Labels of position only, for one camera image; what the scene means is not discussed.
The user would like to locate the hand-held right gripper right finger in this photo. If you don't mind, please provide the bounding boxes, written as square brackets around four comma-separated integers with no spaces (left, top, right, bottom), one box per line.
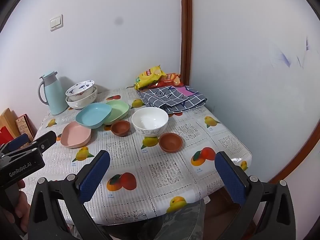
[214,151,297,240]

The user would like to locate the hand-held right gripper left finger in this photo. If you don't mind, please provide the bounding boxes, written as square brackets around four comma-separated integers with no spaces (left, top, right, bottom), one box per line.
[30,150,112,240]

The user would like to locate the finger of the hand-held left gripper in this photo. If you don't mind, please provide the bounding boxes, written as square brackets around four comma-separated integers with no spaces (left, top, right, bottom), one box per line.
[29,130,57,156]
[0,133,30,153]

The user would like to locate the pink plate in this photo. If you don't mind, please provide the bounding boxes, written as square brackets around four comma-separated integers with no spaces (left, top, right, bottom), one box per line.
[60,122,92,148]

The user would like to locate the blue plate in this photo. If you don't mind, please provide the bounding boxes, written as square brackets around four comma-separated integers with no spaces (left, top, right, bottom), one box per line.
[75,102,112,130]

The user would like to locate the small brown bowl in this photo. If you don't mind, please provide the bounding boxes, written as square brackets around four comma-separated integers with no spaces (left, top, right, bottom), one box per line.
[111,120,131,137]
[159,133,183,153]

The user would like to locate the green plate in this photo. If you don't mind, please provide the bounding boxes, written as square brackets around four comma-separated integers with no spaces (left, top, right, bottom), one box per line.
[103,100,130,125]

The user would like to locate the large white bowl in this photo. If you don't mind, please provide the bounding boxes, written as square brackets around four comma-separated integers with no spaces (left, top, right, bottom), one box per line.
[132,107,169,138]

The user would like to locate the person's left hand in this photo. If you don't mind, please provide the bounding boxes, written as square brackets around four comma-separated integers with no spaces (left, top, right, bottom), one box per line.
[0,179,32,234]

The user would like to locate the red box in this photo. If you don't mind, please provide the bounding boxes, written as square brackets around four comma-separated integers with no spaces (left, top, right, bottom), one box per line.
[0,126,14,146]

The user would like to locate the patterned cardboard box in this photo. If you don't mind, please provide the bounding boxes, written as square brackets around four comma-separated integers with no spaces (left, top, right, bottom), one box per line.
[15,114,35,143]

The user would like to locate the boxes beside table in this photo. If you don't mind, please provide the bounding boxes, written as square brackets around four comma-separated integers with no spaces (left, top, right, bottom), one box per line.
[0,108,21,140]

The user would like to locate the light blue thermos jug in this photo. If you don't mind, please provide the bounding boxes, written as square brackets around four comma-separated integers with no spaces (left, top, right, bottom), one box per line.
[38,70,68,115]

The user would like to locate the white bowl with grey scrollwork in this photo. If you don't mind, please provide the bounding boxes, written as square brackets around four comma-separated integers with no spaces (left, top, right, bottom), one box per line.
[65,86,98,110]

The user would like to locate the blue floral bowl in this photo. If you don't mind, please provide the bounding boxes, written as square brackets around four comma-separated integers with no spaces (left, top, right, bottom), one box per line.
[65,80,96,97]

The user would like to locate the fruit print tablecloth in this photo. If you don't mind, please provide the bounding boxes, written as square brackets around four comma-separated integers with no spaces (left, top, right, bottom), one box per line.
[24,87,252,225]

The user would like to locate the brown wooden baseboard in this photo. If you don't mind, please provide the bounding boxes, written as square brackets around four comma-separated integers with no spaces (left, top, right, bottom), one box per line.
[269,122,320,183]

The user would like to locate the person's camouflage trouser leg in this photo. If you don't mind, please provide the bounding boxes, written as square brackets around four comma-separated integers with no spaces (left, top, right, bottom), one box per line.
[105,197,206,240]

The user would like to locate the grey checked cloth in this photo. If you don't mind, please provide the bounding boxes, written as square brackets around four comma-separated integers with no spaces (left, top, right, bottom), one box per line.
[139,85,208,114]

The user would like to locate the yellow chips bag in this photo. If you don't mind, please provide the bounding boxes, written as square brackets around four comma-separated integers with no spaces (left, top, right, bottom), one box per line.
[134,65,167,90]

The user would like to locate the red chips bag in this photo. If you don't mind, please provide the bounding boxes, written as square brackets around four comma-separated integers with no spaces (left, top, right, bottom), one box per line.
[154,73,183,88]

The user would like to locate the white light switch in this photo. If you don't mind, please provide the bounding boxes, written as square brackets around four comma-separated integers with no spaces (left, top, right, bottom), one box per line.
[49,14,63,32]

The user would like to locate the brown wooden door frame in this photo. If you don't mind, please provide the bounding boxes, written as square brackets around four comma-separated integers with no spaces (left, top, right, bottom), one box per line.
[180,0,193,87]

